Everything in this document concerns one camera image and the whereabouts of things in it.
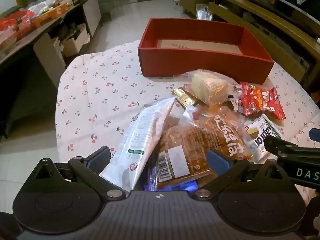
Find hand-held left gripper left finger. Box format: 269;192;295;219
34;146;127;201

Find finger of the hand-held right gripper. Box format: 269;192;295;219
309;128;320;142
264;135;320;162

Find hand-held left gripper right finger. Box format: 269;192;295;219
194;149;288;201

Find white green wafer packet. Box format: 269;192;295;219
244;114;284;162

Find blue snack packet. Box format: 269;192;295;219
144;165;200;193

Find white snack packet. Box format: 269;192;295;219
99;97;175;192

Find red snack packet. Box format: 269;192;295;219
236;81;286;120

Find gold snack packet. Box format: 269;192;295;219
171;86;200;109

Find clear cake packet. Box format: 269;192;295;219
181;69;242;105

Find red cardboard box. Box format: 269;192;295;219
137;18;275;84

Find cherry print tablecloth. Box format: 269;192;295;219
55;40;320;205

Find wooden tv cabinet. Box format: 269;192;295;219
180;0;320;93

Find white open cardboard box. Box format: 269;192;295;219
61;25;90;57

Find dark top coffee table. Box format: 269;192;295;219
0;0;102;90

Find orange flat box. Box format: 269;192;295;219
32;4;73;28

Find silver foil bag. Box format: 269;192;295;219
196;4;213;20

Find red plastic bag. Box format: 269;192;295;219
0;10;35;42

